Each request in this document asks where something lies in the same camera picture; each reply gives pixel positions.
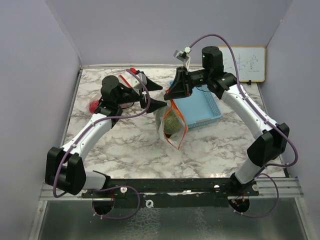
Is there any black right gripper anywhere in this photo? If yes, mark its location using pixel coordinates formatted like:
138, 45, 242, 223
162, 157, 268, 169
163, 67, 210, 101

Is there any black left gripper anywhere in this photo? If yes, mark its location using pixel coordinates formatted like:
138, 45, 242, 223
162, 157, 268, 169
115, 77, 167, 112

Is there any clear zip bag orange zipper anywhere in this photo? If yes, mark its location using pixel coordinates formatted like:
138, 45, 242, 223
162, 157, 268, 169
88, 74, 136, 115

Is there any green netted melon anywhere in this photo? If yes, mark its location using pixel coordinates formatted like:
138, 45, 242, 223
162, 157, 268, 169
163, 110, 183, 135

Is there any bright red apple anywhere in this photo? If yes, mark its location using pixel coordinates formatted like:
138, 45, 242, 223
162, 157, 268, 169
88, 100, 99, 114

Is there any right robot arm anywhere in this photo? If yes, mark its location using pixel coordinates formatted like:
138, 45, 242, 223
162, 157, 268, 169
164, 46, 290, 196

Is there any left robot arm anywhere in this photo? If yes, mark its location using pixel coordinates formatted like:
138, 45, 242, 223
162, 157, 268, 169
45, 71, 167, 198

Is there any light blue plastic basket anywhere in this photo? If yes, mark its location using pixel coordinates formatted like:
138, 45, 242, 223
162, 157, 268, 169
173, 85, 223, 129

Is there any small whiteboard with stand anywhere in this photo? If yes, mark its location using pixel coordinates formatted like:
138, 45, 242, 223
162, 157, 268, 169
218, 46, 266, 83

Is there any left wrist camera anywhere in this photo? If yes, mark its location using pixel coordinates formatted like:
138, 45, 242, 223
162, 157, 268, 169
129, 68, 147, 89

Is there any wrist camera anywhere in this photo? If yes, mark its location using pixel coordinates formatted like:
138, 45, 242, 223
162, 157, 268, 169
129, 68, 147, 89
173, 46, 192, 71

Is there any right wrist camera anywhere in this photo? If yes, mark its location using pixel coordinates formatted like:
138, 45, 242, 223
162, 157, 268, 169
173, 46, 192, 71

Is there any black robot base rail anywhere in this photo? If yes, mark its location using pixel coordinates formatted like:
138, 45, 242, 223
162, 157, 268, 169
81, 177, 259, 209

